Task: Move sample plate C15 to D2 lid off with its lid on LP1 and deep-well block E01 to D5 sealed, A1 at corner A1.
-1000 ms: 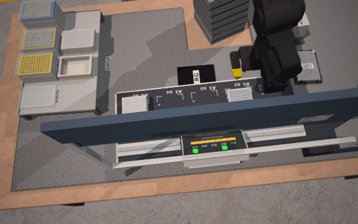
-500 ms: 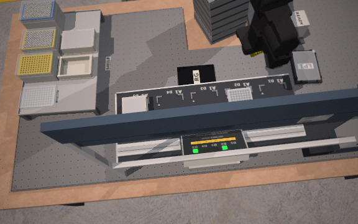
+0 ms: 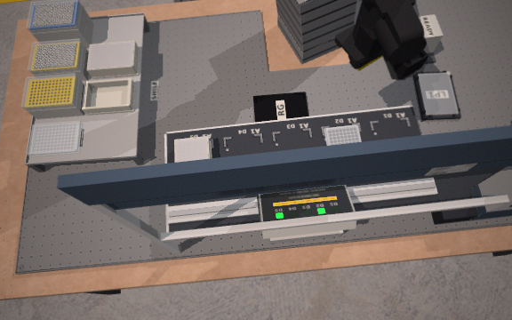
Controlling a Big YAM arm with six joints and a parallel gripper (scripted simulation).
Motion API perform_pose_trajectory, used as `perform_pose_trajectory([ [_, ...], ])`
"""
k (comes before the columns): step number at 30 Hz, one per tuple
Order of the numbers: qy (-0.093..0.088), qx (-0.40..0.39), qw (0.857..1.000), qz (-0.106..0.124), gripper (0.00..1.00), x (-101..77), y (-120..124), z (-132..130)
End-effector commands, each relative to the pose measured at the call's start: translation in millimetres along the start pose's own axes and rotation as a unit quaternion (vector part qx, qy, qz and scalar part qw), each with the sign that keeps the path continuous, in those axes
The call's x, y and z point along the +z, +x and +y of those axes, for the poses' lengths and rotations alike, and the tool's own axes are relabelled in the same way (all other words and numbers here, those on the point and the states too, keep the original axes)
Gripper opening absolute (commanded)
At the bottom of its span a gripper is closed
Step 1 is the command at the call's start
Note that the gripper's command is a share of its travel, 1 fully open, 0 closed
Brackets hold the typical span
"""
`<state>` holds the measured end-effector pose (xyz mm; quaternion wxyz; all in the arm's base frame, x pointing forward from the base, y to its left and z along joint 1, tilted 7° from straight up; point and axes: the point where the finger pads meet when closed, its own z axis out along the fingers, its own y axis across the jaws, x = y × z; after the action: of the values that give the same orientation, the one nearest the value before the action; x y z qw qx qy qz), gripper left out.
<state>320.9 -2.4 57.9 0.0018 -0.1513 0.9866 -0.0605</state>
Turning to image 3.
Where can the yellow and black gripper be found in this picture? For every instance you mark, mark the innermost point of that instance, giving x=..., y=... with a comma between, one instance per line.
x=347, y=38

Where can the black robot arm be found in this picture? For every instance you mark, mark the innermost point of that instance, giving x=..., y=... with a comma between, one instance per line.
x=400, y=34

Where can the black flat square pad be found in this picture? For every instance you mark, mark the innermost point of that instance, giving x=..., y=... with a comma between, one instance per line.
x=280, y=106

